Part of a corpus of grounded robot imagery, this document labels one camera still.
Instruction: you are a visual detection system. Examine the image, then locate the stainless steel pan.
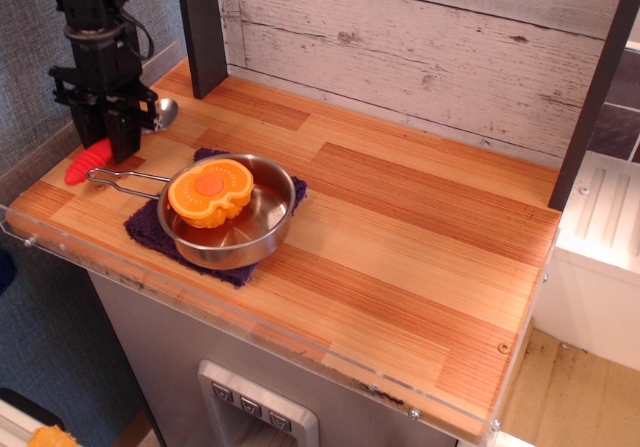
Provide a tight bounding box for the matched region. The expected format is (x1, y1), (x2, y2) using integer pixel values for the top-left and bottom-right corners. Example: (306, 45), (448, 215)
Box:
(86, 153), (297, 270)

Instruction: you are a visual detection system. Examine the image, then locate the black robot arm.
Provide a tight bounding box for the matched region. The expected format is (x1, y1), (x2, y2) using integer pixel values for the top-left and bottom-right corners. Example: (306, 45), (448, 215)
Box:
(49, 0), (163, 163)

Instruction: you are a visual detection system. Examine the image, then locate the orange toy pumpkin half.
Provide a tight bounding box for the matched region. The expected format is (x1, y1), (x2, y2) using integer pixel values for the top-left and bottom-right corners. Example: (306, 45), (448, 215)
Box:
(167, 158), (254, 228)

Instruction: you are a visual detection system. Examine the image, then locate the clear acrylic edge guard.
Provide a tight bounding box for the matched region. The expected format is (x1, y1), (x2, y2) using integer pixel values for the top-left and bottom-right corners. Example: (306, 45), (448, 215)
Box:
(3, 200), (508, 446)

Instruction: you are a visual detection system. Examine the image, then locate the white toy sink unit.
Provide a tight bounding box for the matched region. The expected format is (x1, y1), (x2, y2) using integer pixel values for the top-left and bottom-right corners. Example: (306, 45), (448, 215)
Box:
(533, 152), (639, 369)

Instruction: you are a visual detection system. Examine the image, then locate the grey toy fridge cabinet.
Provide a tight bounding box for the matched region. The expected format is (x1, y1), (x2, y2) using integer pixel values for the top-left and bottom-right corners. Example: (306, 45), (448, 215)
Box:
(90, 274), (457, 446)

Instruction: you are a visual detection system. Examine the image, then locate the red handled metal spoon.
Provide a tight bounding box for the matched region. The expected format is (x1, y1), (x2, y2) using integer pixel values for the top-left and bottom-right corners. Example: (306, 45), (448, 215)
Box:
(64, 98), (179, 186)

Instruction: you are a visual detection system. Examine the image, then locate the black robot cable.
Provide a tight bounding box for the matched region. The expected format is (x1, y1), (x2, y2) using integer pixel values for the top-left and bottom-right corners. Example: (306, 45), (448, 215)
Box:
(119, 9), (155, 62)

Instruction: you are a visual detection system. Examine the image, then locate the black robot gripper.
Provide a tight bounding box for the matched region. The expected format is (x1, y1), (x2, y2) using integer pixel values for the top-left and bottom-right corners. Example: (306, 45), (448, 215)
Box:
(49, 26), (158, 163)

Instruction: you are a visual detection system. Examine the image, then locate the orange object bottom left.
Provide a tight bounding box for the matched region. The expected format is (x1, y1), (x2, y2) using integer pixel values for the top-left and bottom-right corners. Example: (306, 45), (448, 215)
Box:
(26, 426), (78, 447)

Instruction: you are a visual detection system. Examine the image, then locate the dark upright post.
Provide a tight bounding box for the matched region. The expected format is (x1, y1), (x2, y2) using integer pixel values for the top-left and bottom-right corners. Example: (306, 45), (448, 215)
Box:
(179, 0), (228, 99)
(548, 0), (639, 211)

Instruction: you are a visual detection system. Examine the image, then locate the dark right upright post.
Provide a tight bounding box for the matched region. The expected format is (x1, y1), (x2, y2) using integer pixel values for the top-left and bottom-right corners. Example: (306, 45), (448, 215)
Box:
(548, 0), (639, 211)

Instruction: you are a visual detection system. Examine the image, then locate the dark left upright post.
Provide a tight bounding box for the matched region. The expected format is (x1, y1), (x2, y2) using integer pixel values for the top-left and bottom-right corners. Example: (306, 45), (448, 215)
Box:
(179, 0), (228, 99)

